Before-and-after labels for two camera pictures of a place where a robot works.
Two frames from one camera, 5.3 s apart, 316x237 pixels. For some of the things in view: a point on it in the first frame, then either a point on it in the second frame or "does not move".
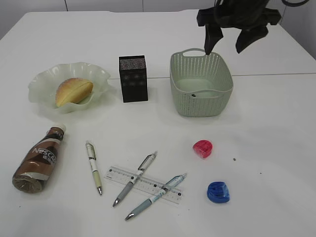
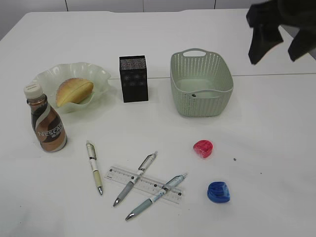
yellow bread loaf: [72, 90] does not move
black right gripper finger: [213, 34] -> [264, 37]
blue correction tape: [218, 192] does not move
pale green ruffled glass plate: [42, 88] does not move
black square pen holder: [133, 71] does not move
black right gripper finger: [247, 36] -> [303, 42]
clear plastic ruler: [143, 184] does not move
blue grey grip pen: [170, 184] does not move
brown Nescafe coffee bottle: [36, 167] -> [50, 131]
